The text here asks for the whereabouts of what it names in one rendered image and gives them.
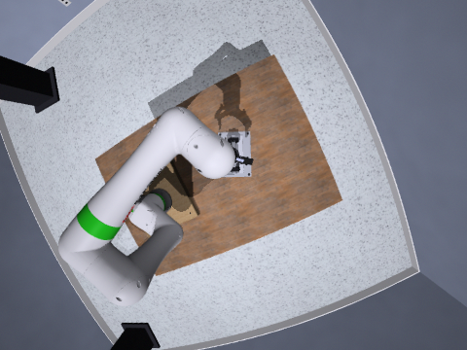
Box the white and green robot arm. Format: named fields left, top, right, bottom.
left=58, top=107, right=236, bottom=306

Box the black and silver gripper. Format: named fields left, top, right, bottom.
left=236, top=154, right=253, bottom=165

